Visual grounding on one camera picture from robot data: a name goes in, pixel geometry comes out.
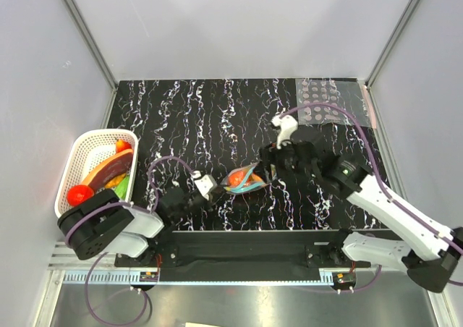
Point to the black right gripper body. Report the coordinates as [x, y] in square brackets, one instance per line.
[285, 163]

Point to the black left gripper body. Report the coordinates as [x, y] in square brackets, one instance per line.
[192, 204]

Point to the peach toy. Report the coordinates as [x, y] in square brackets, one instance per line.
[256, 179]

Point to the clear zip bag blue zipper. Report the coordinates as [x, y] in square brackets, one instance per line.
[266, 172]

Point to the orange pumpkin toy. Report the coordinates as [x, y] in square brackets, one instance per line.
[238, 179]

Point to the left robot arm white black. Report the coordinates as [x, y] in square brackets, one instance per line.
[105, 223]

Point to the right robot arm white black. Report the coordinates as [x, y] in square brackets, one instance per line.
[427, 251]

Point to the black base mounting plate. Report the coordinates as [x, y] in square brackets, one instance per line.
[253, 257]

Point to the green vegetable toy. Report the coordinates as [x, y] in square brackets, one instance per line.
[122, 187]

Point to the yellow orange fruit toy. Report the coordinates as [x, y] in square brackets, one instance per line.
[115, 181]

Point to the left connector board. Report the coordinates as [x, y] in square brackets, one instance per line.
[149, 276]

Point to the connector board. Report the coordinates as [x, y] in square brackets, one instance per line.
[149, 276]
[345, 280]

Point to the red pepper toy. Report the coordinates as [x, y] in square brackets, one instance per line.
[122, 145]

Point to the clear bags pink dots stack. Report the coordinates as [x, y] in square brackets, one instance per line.
[349, 94]

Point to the red tomato toy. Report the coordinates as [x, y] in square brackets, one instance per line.
[78, 194]

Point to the white plastic basket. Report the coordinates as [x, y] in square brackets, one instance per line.
[89, 150]

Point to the right connector board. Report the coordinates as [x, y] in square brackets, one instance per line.
[345, 280]

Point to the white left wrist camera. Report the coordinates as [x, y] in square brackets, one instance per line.
[205, 185]

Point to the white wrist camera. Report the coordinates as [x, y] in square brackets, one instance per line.
[286, 126]
[205, 185]

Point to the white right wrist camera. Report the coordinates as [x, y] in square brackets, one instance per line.
[286, 126]

